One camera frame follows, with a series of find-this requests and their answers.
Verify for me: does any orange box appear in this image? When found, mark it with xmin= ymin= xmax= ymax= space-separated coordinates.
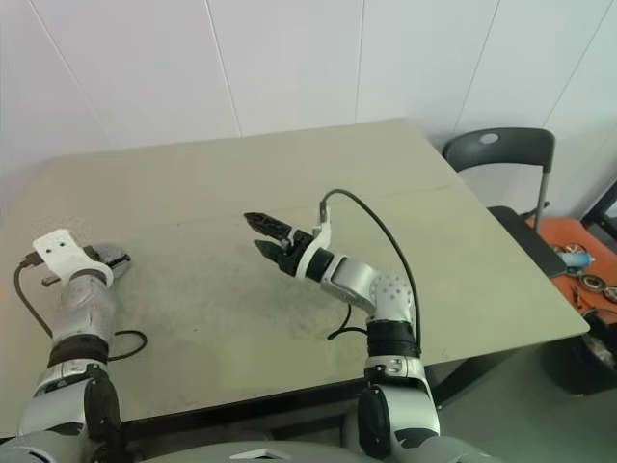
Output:
xmin=527 ymin=216 xmax=617 ymax=314

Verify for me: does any grey robot torso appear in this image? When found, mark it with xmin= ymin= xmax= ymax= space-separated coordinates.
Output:
xmin=0 ymin=431 xmax=493 ymax=463

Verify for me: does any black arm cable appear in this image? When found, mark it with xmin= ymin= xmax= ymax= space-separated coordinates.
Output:
xmin=13 ymin=254 xmax=148 ymax=362
xmin=318 ymin=188 xmax=424 ymax=358

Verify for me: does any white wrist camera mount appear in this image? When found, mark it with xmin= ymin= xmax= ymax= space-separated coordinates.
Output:
xmin=31 ymin=230 xmax=116 ymax=286
xmin=294 ymin=202 xmax=335 ymax=280

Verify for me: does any blue small item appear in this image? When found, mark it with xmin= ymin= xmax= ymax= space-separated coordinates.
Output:
xmin=560 ymin=250 xmax=595 ymax=269

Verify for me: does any dark cabinet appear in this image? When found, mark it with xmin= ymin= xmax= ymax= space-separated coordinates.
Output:
xmin=580 ymin=180 xmax=617 ymax=232

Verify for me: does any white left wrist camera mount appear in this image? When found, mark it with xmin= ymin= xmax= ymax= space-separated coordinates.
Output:
xmin=31 ymin=230 xmax=116 ymax=286

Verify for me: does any grey motor rotor disc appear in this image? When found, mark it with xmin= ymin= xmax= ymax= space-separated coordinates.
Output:
xmin=91 ymin=242 xmax=130 ymax=265

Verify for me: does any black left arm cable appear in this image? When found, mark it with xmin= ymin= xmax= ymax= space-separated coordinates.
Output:
xmin=13 ymin=254 xmax=148 ymax=362

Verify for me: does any black folding chair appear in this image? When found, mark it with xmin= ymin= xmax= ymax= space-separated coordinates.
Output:
xmin=442 ymin=126 xmax=568 ymax=279

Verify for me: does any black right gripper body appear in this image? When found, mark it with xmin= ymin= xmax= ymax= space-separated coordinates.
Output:
xmin=277 ymin=230 xmax=314 ymax=277

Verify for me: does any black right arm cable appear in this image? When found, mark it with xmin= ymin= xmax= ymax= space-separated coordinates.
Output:
xmin=318 ymin=188 xmax=424 ymax=358

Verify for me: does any black bucket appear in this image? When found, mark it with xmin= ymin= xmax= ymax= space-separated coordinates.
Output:
xmin=539 ymin=311 xmax=617 ymax=395

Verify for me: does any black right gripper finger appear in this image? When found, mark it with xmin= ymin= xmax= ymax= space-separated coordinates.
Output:
xmin=254 ymin=239 xmax=286 ymax=265
xmin=243 ymin=210 xmax=293 ymax=242

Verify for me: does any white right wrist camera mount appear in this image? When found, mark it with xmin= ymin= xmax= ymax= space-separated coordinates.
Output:
xmin=294 ymin=202 xmax=335 ymax=280

